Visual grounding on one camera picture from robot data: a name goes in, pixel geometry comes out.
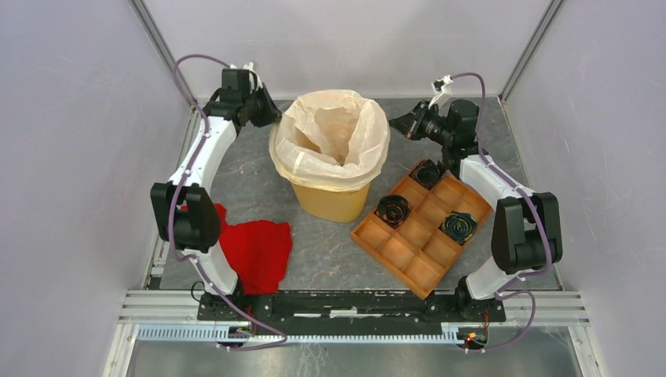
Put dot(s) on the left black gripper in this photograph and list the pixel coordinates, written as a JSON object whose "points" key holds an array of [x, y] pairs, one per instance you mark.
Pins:
{"points": [[272, 114]]}

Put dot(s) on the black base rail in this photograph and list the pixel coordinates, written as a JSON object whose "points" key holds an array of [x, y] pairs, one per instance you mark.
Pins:
{"points": [[292, 313]]}

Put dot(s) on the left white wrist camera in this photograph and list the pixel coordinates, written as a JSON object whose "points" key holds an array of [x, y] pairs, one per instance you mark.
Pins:
{"points": [[251, 67]]}

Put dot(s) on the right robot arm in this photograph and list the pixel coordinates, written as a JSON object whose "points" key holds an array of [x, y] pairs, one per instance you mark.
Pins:
{"points": [[526, 235]]}

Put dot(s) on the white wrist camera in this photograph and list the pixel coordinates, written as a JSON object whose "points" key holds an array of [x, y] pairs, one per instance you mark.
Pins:
{"points": [[251, 67], [441, 89]]}

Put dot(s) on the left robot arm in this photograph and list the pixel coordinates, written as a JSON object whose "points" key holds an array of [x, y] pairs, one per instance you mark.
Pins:
{"points": [[185, 214]]}

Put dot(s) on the black rolled bag middle-left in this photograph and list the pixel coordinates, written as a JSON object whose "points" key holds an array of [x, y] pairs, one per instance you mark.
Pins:
{"points": [[393, 210]]}

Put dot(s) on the cream plastic trash bag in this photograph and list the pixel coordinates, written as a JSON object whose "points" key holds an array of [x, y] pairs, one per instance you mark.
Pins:
{"points": [[332, 140]]}

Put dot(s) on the black rolled bag top-left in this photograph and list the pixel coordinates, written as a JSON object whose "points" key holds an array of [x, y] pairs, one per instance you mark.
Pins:
{"points": [[428, 173]]}

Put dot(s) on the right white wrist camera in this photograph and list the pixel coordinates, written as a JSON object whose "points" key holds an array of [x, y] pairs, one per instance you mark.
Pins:
{"points": [[441, 89]]}

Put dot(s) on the yellow plastic trash bin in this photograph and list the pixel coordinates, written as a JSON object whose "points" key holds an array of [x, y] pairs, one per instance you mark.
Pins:
{"points": [[342, 207]]}

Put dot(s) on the wooden compartment tray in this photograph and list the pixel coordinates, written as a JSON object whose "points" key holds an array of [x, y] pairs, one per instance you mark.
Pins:
{"points": [[418, 253]]}

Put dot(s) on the black green rolled bag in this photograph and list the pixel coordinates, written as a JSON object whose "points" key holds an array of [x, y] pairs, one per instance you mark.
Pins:
{"points": [[459, 226]]}

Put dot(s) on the red cloth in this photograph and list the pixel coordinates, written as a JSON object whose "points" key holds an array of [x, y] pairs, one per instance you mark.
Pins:
{"points": [[258, 251]]}

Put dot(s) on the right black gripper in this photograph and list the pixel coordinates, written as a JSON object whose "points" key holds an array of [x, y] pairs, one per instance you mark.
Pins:
{"points": [[409, 124]]}

